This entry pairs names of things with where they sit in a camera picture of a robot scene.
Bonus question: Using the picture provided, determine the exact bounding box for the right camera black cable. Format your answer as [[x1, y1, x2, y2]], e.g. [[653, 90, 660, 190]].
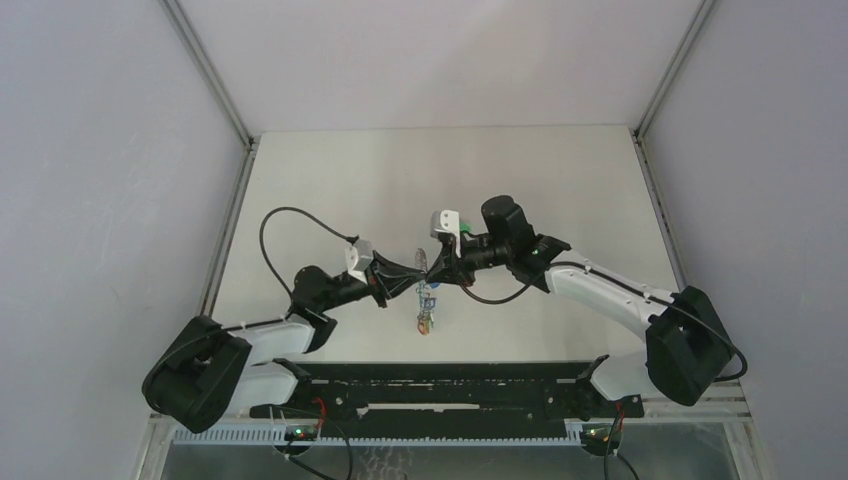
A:
[[458, 261, 578, 307]]

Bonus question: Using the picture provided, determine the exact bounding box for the metal key organiser with rings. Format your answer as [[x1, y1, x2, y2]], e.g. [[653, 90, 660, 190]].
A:
[[415, 248, 437, 336]]

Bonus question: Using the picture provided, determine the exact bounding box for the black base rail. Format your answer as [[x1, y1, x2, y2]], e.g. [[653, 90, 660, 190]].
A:
[[249, 361, 645, 441]]

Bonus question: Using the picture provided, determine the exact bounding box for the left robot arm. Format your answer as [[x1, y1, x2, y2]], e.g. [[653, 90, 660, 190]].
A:
[[141, 254, 426, 433]]

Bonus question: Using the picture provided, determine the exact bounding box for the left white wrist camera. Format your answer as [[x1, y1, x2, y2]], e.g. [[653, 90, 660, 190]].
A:
[[345, 239, 374, 284]]

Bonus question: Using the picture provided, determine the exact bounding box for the camera black cable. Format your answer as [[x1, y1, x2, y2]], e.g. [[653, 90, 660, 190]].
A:
[[458, 261, 578, 307], [258, 206, 359, 299]]

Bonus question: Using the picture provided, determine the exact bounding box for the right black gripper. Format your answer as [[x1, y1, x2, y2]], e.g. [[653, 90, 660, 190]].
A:
[[427, 230, 513, 287]]

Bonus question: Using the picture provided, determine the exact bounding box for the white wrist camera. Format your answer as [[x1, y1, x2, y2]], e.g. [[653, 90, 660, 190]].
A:
[[430, 210, 461, 258], [345, 239, 374, 284]]

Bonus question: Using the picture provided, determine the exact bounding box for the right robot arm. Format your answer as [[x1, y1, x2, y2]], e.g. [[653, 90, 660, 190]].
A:
[[426, 195, 748, 416]]

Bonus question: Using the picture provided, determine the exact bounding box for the left camera black cable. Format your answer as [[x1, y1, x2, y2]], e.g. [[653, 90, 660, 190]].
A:
[[258, 206, 359, 299]]

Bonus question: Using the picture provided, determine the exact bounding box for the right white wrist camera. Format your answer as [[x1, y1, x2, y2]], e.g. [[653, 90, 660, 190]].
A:
[[430, 210, 461, 258]]

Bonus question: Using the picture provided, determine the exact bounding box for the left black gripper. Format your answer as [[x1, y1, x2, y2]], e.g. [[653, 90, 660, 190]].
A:
[[318, 250, 423, 313]]

